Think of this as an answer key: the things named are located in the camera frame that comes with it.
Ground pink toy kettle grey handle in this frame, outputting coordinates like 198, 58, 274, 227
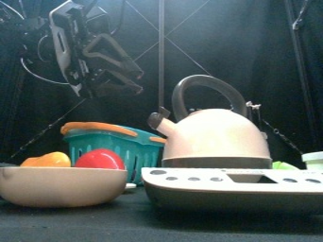
147, 74, 274, 169

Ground red toy tomato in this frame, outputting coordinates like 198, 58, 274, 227
75, 148, 127, 170

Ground orange toy pepper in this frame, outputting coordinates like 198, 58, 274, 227
19, 151, 72, 168

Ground beige toy bowl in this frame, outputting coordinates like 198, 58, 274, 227
0, 165, 128, 209

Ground white toy stove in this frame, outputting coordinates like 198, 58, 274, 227
140, 166, 323, 216

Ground green toy piece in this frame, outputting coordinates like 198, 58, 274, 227
271, 161, 301, 171

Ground white toy cup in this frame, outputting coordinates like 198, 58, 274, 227
301, 150, 323, 171

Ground grey vertical frame pole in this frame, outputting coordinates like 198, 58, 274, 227
158, 0, 166, 110

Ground teal basket orange handles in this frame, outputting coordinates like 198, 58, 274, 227
59, 121, 169, 185

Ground black frame pole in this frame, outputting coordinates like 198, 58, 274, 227
285, 0, 318, 149

